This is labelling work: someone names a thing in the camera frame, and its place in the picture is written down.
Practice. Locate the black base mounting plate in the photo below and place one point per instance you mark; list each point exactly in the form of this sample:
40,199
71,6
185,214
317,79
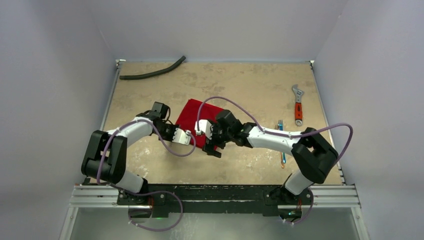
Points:
268,200

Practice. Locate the adjustable wrench orange handle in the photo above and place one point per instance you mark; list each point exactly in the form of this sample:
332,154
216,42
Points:
298,112

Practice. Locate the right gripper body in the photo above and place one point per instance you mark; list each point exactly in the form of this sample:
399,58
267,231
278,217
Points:
214,140

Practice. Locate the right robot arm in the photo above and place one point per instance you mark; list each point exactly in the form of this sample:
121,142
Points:
313,154

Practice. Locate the gold fork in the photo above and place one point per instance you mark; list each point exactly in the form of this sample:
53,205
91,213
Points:
282,160

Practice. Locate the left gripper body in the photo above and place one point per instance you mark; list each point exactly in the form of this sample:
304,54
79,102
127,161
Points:
167,131

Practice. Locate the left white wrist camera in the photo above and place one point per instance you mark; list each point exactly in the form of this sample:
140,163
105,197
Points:
182,136

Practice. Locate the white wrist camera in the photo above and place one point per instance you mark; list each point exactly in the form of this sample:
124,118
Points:
205,127
182,136

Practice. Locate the blue utensil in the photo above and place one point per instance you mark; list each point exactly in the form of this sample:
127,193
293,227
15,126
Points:
280,125

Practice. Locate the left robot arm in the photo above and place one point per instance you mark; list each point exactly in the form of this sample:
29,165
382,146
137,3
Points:
105,158

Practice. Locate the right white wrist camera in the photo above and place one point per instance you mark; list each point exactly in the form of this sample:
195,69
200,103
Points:
205,127

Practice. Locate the red cloth napkin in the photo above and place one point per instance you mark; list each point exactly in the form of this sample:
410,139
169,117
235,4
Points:
188,117

